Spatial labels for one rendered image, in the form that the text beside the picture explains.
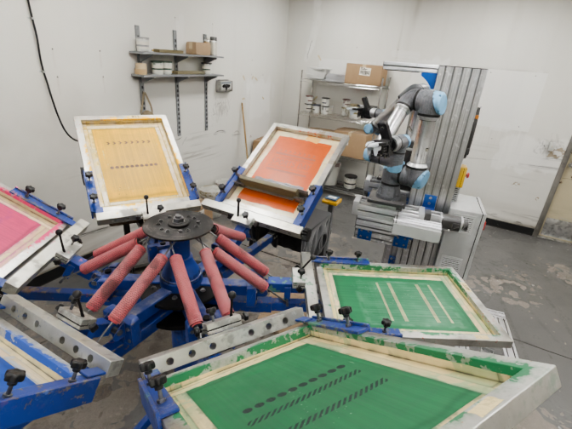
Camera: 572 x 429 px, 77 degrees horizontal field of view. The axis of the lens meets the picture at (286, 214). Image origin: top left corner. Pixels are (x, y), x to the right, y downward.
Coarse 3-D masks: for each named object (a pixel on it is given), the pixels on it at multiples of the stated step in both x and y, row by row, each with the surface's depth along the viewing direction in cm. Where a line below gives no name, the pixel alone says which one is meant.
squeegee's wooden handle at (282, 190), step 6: (240, 180) 228; (246, 180) 225; (252, 180) 222; (258, 180) 221; (264, 180) 220; (252, 186) 227; (258, 186) 224; (264, 186) 221; (270, 186) 217; (276, 186) 215; (282, 186) 214; (288, 186) 213; (276, 192) 220; (282, 192) 217; (288, 192) 214; (294, 192) 210; (294, 198) 216
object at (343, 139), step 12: (300, 132) 255; (312, 132) 250; (324, 132) 247; (264, 144) 253; (252, 156) 247; (336, 156) 231; (324, 180) 221; (228, 204) 224; (240, 204) 221; (276, 216) 210
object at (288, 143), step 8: (280, 136) 259; (280, 144) 254; (288, 144) 252; (296, 144) 251; (272, 152) 250; (264, 160) 247; (264, 168) 242; (264, 176) 237; (272, 176) 236; (280, 176) 234; (240, 192) 233; (248, 192) 231; (256, 192) 230; (248, 200) 227; (256, 200) 226; (264, 200) 225
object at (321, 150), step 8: (304, 144) 249; (312, 144) 247; (320, 144) 246; (304, 152) 244; (312, 152) 242; (320, 152) 241; (328, 152) 239; (320, 160) 236; (312, 168) 234; (288, 176) 233; (296, 176) 232; (312, 176) 229; (296, 184) 228; (304, 184) 226; (272, 200) 223; (280, 200) 222; (288, 200) 221; (280, 208) 218; (288, 208) 217
